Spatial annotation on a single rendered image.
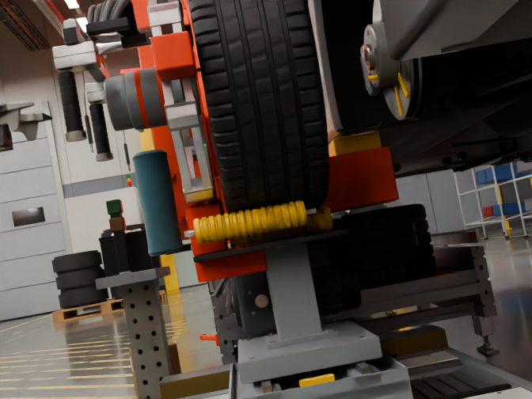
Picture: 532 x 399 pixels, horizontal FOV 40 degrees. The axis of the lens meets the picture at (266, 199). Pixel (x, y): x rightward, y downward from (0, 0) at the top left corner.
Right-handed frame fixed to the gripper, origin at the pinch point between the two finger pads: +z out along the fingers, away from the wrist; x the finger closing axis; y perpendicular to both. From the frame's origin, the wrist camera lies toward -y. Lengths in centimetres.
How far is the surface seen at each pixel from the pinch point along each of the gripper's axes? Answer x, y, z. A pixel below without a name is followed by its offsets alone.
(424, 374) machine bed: -30, 76, 76
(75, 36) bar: 4.5, -12.7, 9.8
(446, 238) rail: -102, 45, 109
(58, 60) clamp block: 2.7, -8.8, 5.3
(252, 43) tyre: 16.1, -1.5, 45.4
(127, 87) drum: -10.1, -4.0, 17.3
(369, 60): -12, -1, 74
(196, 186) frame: -4.2, 22.0, 29.1
